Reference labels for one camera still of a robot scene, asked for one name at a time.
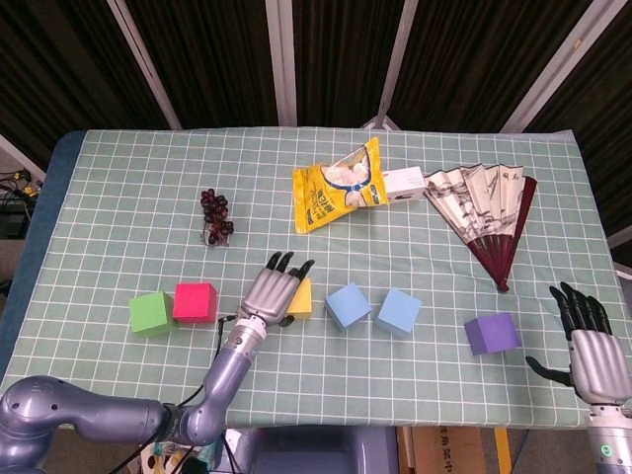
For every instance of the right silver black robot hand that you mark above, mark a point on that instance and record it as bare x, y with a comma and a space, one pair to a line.
600, 368

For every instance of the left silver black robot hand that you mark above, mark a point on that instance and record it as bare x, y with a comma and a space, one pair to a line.
269, 296

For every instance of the yellow foam cube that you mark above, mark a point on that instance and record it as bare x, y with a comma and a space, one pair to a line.
303, 301

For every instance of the pink-red foam cube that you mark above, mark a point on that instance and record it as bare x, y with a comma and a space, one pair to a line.
195, 302

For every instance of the light blue foam cube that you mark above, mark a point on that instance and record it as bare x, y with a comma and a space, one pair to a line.
399, 312
348, 306

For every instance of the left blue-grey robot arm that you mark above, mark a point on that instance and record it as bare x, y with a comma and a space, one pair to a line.
232, 365

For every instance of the dark red grape bunch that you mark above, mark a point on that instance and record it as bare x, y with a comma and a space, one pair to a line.
214, 212

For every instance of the green checked tablecloth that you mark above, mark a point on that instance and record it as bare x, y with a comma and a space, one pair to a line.
345, 375

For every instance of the purple foam cube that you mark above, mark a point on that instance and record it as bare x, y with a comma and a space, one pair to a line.
494, 336

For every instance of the yellow snack bag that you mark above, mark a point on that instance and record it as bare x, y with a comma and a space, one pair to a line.
321, 197

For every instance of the green foam cube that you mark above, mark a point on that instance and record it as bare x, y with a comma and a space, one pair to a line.
148, 316

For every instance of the blue-grey robot torso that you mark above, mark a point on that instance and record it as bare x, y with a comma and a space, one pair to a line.
316, 451

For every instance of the brown cardboard box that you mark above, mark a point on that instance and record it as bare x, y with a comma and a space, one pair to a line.
444, 454

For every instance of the small white cardboard box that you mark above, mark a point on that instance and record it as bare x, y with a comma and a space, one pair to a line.
407, 182

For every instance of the printed plastic bags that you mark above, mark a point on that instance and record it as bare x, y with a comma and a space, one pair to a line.
163, 459

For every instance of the painted paper folding fan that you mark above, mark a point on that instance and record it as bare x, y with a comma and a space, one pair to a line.
474, 202

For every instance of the blue table cover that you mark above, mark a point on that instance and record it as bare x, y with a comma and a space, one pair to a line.
44, 207

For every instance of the dark pleated curtain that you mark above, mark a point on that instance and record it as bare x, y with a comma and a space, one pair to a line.
217, 59

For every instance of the black equipment box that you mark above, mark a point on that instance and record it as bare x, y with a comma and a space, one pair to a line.
12, 222

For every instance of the white frame post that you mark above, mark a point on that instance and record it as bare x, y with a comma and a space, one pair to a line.
143, 64
561, 64
281, 64
20, 155
621, 240
395, 64

